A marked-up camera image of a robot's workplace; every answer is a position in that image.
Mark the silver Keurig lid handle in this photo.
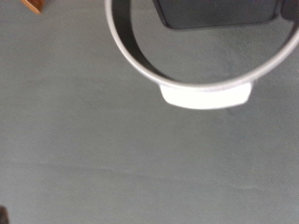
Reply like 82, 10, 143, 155
104, 0, 299, 110

